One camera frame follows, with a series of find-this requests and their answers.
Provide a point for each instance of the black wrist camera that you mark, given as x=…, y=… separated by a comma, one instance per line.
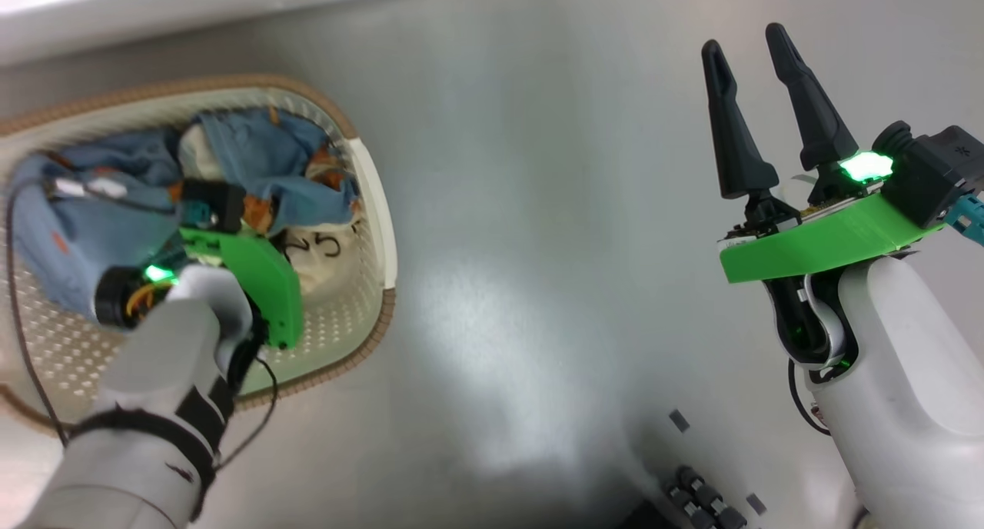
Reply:
x=223, y=198
x=938, y=175

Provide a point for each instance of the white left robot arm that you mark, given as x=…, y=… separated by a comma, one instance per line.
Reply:
x=146, y=406

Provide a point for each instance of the black robot base connectors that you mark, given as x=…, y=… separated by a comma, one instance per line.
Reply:
x=703, y=502

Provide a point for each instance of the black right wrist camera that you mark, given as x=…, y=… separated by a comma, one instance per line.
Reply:
x=938, y=175

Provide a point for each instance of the cream garment with black lettering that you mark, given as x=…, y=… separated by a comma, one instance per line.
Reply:
x=323, y=264

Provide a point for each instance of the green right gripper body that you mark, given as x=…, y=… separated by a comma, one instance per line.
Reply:
x=830, y=241

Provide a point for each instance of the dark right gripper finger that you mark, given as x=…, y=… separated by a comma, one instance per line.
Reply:
x=815, y=121
x=734, y=144

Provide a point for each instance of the white front-load washing machine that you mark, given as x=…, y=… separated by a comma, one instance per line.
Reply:
x=154, y=14

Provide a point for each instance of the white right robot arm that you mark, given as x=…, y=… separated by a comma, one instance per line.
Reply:
x=907, y=375

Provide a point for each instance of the blue fox print garment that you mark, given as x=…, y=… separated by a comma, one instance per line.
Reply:
x=261, y=148

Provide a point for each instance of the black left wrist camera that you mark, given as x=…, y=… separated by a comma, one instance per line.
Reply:
x=223, y=198

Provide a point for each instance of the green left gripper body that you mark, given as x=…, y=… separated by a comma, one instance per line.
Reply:
x=269, y=283

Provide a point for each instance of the cream perforated laundry basket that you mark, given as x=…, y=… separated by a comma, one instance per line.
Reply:
x=338, y=337

